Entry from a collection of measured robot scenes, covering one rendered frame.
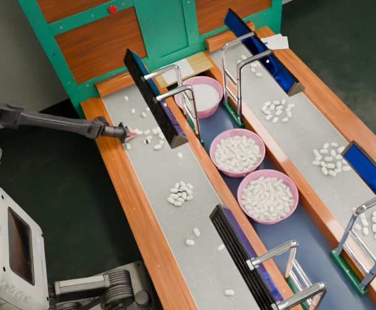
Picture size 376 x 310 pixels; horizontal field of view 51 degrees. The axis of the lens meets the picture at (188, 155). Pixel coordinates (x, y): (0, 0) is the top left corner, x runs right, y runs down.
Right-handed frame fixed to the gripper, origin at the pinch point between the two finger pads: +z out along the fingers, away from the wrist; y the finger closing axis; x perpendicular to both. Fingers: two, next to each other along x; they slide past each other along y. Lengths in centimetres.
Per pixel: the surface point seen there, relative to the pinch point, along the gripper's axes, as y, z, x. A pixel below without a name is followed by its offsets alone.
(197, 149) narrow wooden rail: -24.5, 18.2, -15.8
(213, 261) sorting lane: -78, 7, -2
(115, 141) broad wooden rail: 1.1, -9.1, 7.0
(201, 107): 2.1, 30.8, -23.2
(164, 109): -24.0, -12.6, -35.0
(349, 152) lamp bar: -77, 31, -67
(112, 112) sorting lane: 23.3, -4.3, 5.7
